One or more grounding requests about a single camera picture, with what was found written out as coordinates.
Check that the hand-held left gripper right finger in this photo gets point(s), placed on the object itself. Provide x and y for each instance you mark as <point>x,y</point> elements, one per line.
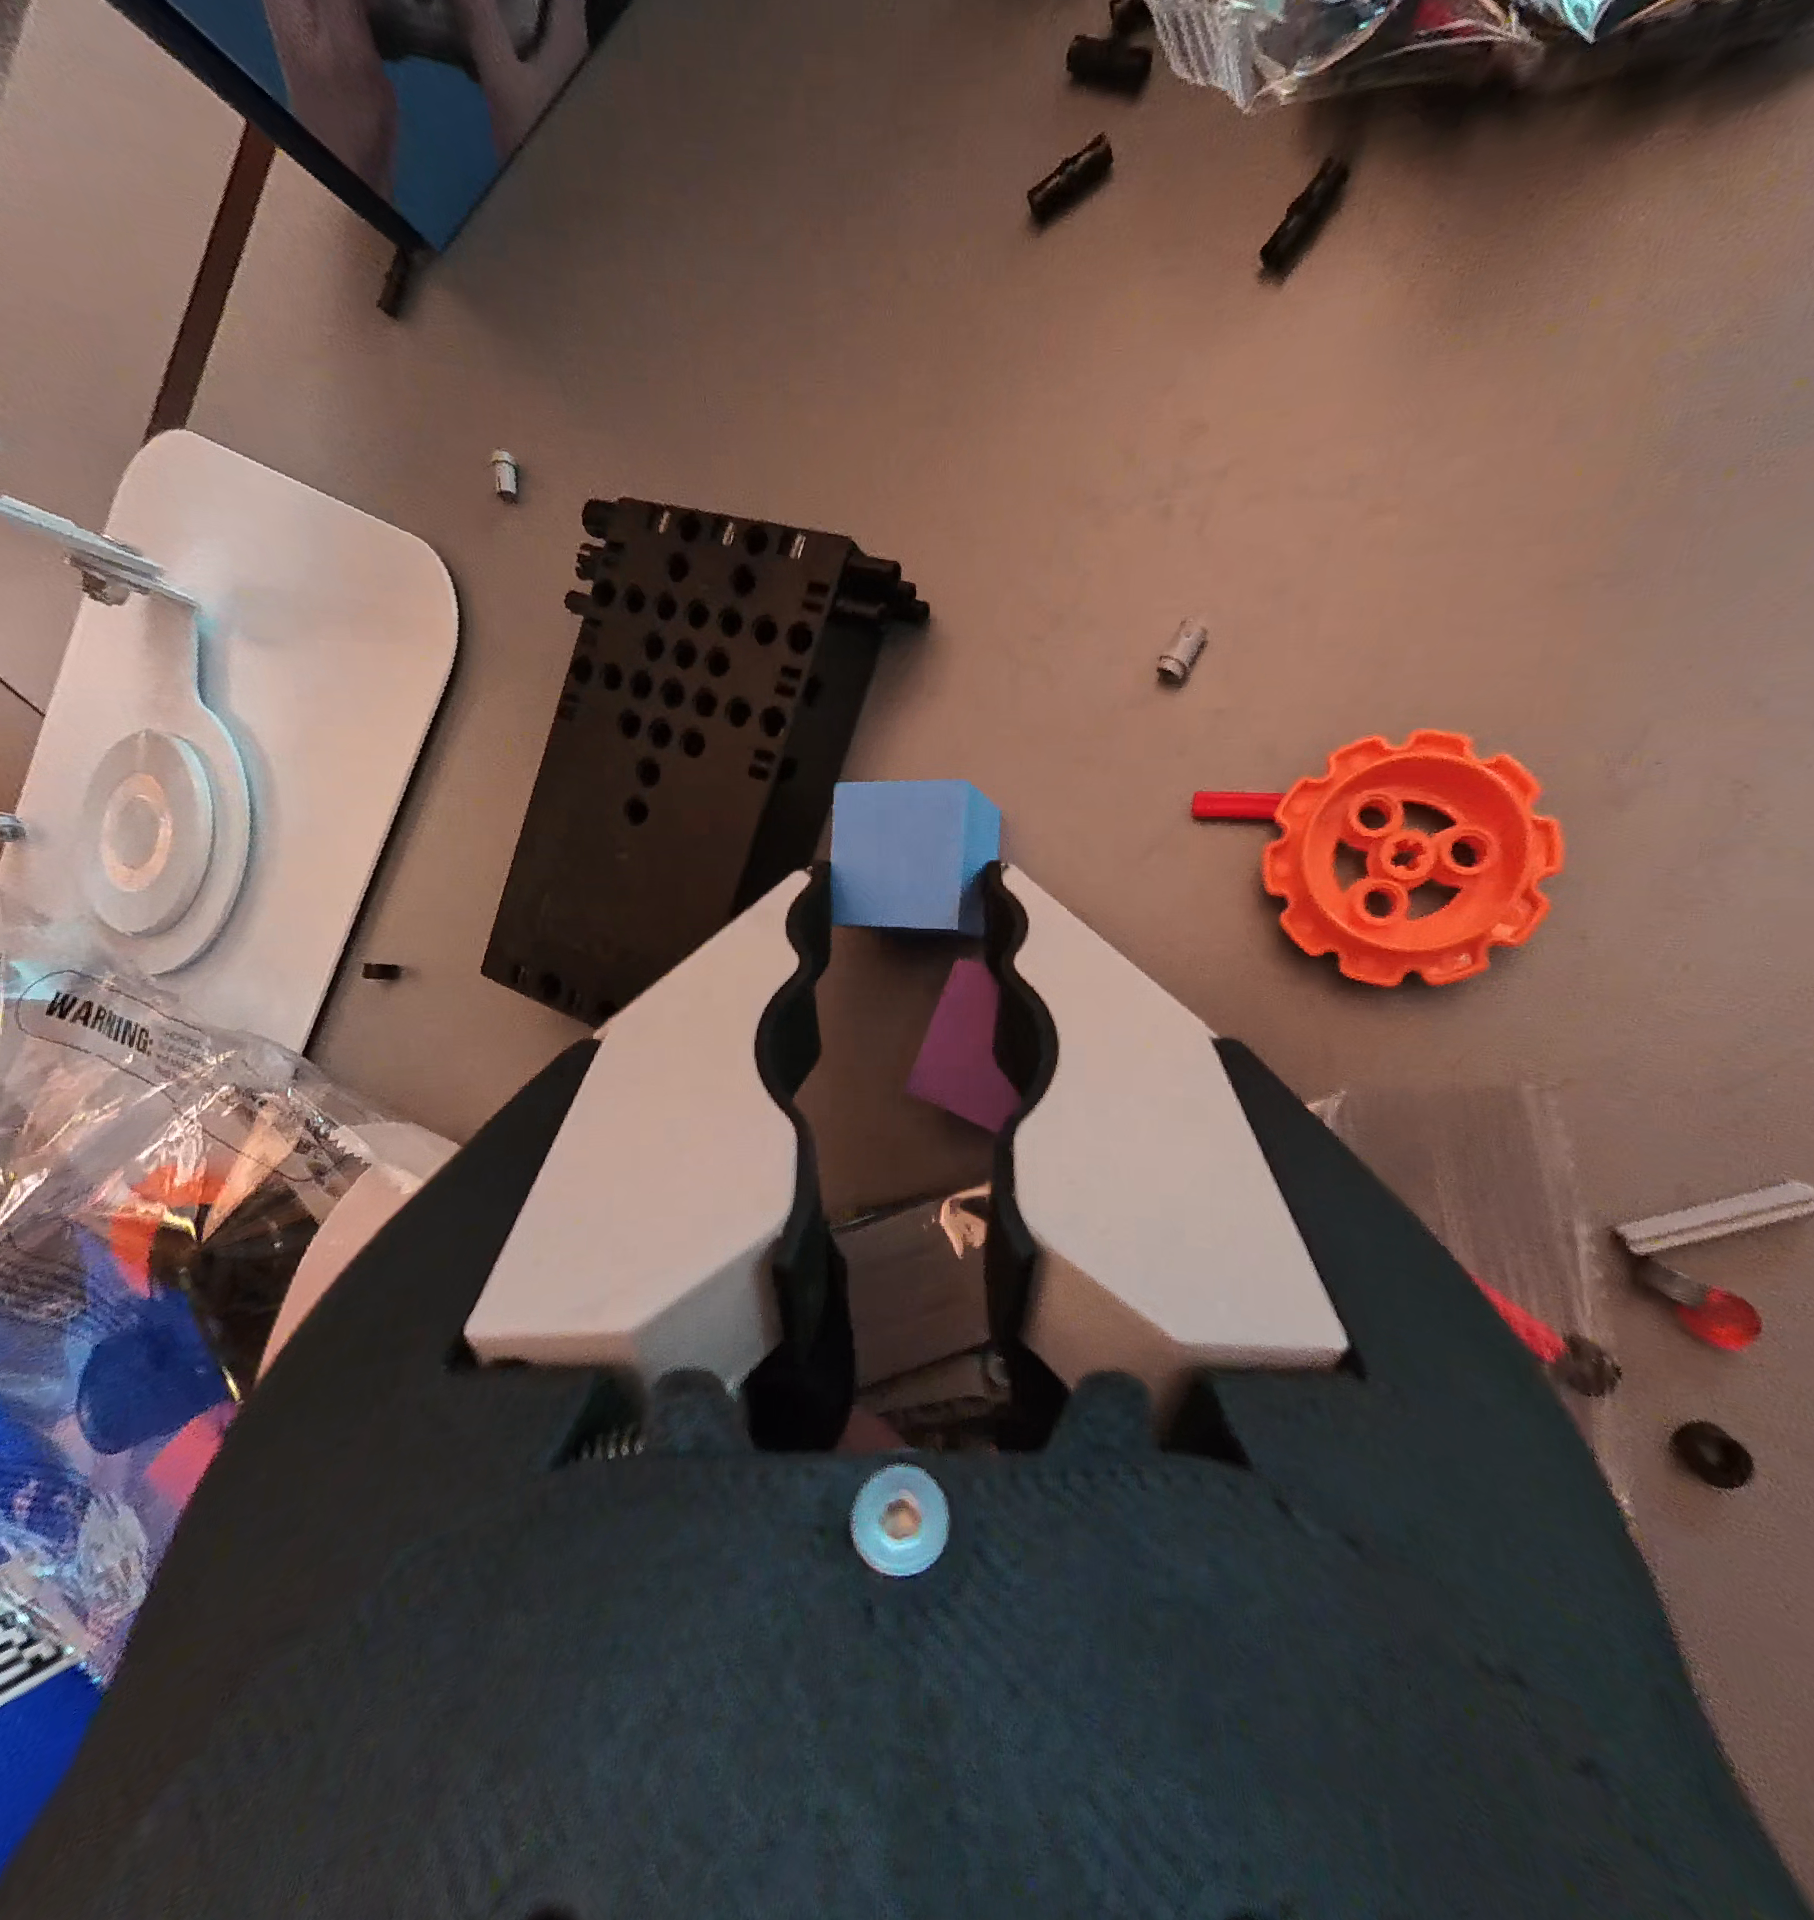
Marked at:
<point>1193,1200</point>

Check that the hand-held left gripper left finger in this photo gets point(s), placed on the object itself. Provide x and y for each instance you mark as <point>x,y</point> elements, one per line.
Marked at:
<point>623,1200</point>

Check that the purple foam cube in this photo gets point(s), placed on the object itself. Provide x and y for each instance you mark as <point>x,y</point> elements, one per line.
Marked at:
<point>968,1049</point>

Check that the light blue foam cube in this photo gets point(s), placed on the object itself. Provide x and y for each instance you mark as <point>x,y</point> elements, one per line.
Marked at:
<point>914,857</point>

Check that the white label wheels bag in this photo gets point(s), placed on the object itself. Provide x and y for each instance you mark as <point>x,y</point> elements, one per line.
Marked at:
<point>97,1352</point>

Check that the grey desk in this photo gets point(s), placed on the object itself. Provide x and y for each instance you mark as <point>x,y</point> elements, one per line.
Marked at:
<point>1507,480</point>

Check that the clear bag of grey beams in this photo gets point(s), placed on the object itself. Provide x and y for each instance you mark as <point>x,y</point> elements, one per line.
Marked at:
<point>1479,1170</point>

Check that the red short pin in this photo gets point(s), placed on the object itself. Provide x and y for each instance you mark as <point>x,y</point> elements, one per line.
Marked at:
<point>1523,1312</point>
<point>1231,806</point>

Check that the orange plastic gear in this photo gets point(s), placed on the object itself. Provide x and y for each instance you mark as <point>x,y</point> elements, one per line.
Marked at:
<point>1409,863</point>

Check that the grey long rod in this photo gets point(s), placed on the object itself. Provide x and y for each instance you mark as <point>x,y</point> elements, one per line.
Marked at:
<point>1717,1216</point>

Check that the grey short pin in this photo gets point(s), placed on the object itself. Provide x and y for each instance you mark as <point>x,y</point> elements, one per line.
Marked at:
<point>1181,648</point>

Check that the white book stand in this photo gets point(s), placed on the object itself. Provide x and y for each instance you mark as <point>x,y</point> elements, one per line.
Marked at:
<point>307,719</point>

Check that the black short pin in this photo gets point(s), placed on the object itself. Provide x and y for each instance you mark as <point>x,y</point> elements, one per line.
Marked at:
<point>1304,217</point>
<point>1071,180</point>

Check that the blue robot kit box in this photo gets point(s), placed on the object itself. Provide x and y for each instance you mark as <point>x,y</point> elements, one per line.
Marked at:
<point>400,92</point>

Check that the silver plastic parts bag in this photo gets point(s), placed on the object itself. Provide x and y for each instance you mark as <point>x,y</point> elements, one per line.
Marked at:
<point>1389,38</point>

